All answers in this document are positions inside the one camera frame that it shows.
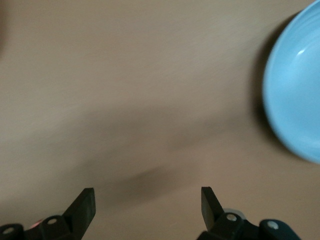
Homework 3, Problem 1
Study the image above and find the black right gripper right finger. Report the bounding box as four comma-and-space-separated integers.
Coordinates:
197, 186, 301, 240

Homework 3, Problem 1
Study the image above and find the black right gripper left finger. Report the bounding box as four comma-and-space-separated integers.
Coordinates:
0, 187, 96, 240

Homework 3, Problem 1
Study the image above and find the blue round plate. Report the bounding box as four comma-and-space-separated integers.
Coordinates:
262, 0, 320, 165

